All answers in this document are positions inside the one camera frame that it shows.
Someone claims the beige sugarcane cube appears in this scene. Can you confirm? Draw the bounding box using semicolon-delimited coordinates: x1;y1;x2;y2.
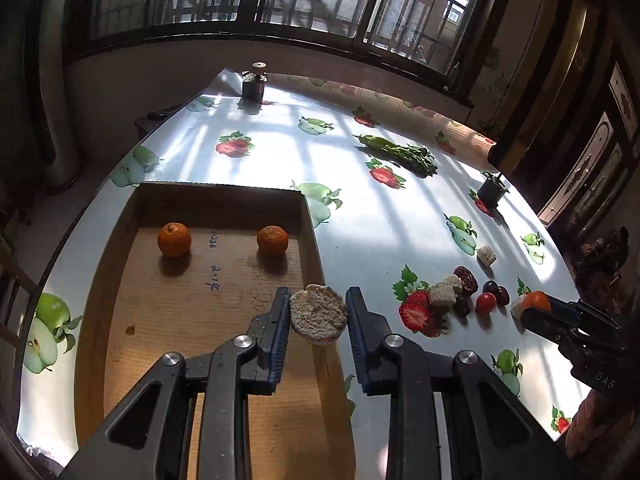
428;282;457;308

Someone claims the wooden chair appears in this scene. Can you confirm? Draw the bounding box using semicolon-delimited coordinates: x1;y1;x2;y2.
0;210;42;353

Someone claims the white drain pipe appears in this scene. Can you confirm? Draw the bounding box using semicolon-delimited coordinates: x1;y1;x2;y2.
37;0;82;188

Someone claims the large round beige sugarcane piece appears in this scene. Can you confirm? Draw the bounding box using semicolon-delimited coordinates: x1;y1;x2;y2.
289;284;349;346

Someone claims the bunch of green leafy vegetables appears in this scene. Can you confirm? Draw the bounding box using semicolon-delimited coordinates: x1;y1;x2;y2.
352;134;439;177

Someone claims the shallow cardboard tray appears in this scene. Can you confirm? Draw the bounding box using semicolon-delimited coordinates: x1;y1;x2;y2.
74;181;357;480

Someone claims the dark jar with cork lid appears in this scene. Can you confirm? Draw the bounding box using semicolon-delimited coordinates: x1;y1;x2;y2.
241;62;269;103

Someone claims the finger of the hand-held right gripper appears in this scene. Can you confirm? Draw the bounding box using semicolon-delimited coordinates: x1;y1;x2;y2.
520;306;577;347
547;297;581;322

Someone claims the red jujube date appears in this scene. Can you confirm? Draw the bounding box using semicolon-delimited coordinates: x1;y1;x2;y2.
457;266;481;295

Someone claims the wooden door with patterned glass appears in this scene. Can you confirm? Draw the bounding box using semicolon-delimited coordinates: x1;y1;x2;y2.
537;60;640;233

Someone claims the person's right hand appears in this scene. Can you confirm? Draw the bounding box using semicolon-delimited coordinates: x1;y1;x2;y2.
566;389;608;459

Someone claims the fruit-printed white tablecloth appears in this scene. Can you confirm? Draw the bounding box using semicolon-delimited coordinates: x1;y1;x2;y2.
15;67;593;480

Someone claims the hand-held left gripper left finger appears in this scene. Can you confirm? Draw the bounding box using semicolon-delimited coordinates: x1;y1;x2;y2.
60;286;292;480

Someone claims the dark side table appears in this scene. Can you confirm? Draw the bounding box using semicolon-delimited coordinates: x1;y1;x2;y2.
134;102;201;139

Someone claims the small black plant pot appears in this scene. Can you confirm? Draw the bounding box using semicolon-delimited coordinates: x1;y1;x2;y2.
477;171;510;207

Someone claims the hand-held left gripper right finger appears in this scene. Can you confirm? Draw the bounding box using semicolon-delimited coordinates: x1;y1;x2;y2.
345;286;576;480

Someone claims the orange mandarin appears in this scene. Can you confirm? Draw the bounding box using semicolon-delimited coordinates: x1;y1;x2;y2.
157;222;192;259
256;225;290;257
522;290;552;313

